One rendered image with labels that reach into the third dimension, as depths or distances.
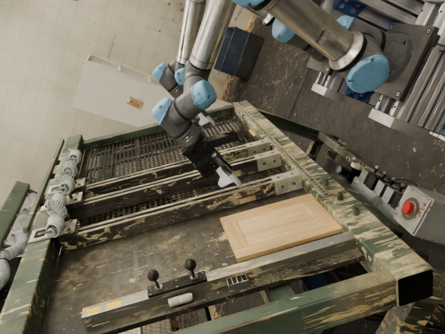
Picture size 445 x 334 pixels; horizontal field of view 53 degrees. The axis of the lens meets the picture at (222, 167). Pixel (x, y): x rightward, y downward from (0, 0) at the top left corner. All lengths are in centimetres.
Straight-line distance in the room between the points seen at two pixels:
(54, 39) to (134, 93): 182
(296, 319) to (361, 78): 70
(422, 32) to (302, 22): 43
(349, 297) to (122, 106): 456
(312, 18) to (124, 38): 583
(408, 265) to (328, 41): 71
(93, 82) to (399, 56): 450
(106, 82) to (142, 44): 151
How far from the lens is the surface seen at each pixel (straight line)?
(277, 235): 171
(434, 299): 157
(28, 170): 747
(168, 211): 194
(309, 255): 158
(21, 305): 165
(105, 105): 560
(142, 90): 557
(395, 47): 144
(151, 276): 143
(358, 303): 143
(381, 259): 150
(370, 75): 126
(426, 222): 138
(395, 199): 173
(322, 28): 119
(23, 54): 705
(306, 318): 139
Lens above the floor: 186
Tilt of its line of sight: 18 degrees down
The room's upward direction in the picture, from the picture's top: 73 degrees counter-clockwise
